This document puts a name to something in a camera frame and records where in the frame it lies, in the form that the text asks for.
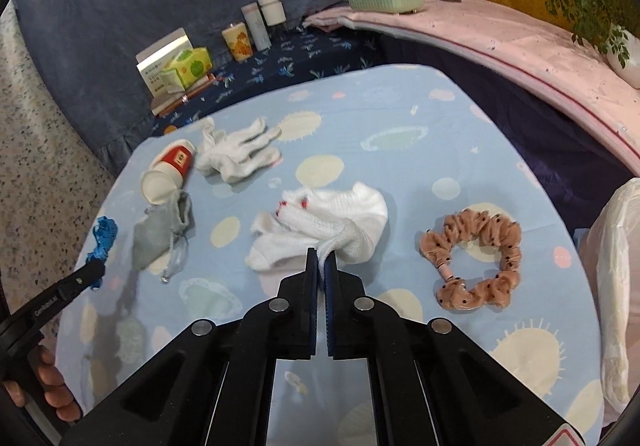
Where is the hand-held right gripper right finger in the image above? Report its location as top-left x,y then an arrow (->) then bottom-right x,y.
322,256 -> 587,446

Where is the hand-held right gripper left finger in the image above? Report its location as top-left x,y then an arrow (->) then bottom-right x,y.
60,247 -> 321,446

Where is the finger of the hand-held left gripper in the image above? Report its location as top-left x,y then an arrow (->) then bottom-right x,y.
59,258 -> 107,299

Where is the white mesh sock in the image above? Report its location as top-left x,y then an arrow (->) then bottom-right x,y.
277,182 -> 390,269

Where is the bin with white plastic bag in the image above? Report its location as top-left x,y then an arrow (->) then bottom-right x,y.
577,178 -> 640,428

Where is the person's left hand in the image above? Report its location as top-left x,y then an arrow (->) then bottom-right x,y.
1,345 -> 83,423

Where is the light blue planet-print tablecloth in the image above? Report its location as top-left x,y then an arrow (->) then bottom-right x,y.
54,64 -> 607,446

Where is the small red paper cup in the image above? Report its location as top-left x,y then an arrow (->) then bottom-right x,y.
140,140 -> 196,205

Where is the white glove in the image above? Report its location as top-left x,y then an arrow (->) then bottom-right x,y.
195,117 -> 283,185

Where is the tan dotted scrunchie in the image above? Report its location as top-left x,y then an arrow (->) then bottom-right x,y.
419,208 -> 523,313

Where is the brown pen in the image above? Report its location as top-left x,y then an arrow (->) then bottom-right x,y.
150,73 -> 224,117

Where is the white card box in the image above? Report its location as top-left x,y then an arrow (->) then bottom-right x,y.
136,28 -> 194,99

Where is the navy printed cloth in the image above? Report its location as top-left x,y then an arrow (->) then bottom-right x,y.
150,28 -> 384,137

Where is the green tissue pack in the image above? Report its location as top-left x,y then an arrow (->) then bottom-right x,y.
159,47 -> 213,93

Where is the slim white bottle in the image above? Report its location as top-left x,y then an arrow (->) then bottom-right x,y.
241,3 -> 273,51

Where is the dark purple cloth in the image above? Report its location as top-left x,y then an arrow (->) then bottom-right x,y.
377,36 -> 635,237

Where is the white jar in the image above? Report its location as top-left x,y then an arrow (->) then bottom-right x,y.
257,0 -> 287,26

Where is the pink tablecloth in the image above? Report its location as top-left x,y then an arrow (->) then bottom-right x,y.
302,0 -> 640,157

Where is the green plant in white pot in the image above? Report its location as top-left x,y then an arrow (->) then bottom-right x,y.
500,0 -> 640,89

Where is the grey drawstring pouch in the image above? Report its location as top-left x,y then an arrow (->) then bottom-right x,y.
131,191 -> 194,283

